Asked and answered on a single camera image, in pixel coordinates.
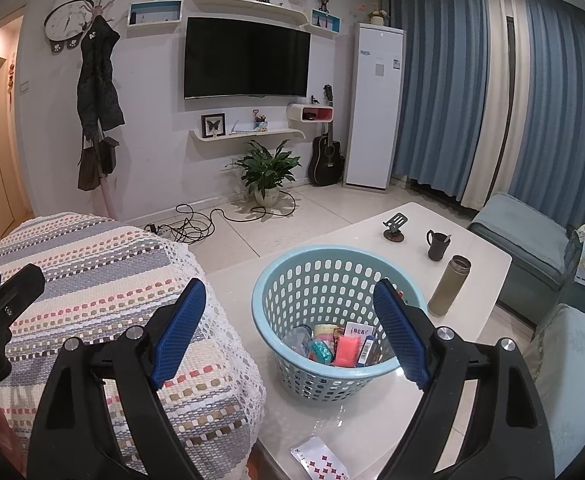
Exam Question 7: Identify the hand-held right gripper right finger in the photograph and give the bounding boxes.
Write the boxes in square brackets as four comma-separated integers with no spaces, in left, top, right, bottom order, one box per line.
[373,279,558,480]

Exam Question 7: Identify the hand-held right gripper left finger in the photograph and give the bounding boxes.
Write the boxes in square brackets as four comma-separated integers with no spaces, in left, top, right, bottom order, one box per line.
[26,277,208,480]

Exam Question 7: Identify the light blue plastic basket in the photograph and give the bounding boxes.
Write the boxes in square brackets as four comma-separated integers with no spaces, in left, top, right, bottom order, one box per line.
[251,245,429,405]

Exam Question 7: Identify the clear plastic bottle blue cap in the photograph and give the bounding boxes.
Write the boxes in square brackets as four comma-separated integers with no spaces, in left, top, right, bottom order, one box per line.
[285,325,315,358]

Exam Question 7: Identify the blue packet with white label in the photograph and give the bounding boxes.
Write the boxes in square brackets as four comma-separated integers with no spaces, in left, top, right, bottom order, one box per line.
[357,335,381,367]

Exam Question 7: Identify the olive thermos bottle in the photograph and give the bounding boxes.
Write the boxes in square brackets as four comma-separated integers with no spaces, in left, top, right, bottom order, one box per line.
[427,255,472,317]

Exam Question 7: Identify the striped woven blanket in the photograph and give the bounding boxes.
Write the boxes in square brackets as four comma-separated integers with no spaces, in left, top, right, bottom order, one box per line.
[0,211,266,480]

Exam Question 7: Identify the teal packet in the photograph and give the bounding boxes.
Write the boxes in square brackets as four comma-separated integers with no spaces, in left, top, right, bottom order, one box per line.
[307,337,335,363]

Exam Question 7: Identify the black mug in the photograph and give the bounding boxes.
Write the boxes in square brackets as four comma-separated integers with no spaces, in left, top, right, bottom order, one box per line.
[426,229,452,262]

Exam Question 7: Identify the metal phone stand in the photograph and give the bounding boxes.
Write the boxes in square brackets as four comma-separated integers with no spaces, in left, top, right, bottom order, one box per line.
[383,212,409,242]

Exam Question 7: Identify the white coffee table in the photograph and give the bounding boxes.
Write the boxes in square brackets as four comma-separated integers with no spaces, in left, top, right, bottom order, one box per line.
[205,202,513,480]

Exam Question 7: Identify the pink coat rack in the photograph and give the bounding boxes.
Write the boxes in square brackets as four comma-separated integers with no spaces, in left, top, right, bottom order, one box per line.
[70,0,123,221]

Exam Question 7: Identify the brown hanging bag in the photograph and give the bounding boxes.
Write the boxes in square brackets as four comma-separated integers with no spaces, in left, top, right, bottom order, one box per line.
[77,137,104,192]

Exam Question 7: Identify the red diamond playing card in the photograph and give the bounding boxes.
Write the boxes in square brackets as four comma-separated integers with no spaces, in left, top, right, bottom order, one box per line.
[290,436,365,480]

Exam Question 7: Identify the teal upholstered stool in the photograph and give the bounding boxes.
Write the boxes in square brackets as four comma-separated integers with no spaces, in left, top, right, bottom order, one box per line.
[469,192,573,323]

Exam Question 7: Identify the black hanging bag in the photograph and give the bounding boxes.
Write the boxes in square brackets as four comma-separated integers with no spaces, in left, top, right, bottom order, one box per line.
[97,136,120,176]

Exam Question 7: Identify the pale patterned cushion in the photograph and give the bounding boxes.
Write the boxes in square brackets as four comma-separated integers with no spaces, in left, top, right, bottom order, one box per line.
[522,302,585,480]

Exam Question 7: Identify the green potted plant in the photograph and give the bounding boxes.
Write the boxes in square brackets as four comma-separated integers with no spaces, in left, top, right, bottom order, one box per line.
[232,140,303,207]

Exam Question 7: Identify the black acoustic guitar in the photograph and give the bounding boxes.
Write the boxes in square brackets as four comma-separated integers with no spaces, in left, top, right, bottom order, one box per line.
[307,85,346,186]

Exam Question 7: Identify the framed butterfly picture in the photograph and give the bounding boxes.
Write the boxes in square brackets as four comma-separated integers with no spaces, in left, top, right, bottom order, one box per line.
[201,113,227,138]

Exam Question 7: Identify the dark hanging coat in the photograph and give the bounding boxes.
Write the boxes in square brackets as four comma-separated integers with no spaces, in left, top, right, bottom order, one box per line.
[76,15,126,141]

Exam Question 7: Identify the white standing air conditioner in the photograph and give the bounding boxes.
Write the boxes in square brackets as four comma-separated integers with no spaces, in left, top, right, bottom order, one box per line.
[342,22,405,191]

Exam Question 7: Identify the blue curtain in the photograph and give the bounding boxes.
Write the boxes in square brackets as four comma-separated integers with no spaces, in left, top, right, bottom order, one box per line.
[502,0,585,241]
[389,0,490,196]

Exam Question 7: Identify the cream curtain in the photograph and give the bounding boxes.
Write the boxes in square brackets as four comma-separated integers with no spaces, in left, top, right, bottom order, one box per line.
[459,0,528,211]

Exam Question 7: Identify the long white and blue cubby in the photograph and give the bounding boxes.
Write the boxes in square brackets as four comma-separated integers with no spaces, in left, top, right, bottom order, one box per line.
[126,0,182,27]

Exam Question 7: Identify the black floor cables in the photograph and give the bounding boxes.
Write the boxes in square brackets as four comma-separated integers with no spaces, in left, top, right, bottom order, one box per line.
[175,187,298,243]

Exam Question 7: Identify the white curved lower wall shelf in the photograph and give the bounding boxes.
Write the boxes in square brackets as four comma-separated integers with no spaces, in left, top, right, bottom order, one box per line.
[189,127,305,143]

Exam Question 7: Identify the white curved wall shelf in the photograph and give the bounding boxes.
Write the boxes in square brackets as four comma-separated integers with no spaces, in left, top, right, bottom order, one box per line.
[189,127,305,143]
[195,0,318,28]

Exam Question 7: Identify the white and pink wall cubby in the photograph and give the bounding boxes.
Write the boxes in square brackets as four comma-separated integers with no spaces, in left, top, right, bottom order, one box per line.
[287,102,334,125]

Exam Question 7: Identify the panda wall clock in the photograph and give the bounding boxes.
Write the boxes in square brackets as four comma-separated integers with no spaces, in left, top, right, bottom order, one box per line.
[43,0,93,53]

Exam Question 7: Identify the wall-mounted black television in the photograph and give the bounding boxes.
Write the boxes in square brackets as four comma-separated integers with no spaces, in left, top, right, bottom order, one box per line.
[183,16,312,101]

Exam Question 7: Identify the white and blue wall cubby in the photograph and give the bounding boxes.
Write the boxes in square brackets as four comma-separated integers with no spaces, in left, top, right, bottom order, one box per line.
[311,8,341,36]

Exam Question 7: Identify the white curved upper wall shelf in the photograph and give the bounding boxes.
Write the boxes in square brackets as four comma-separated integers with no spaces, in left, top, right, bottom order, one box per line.
[195,0,318,28]

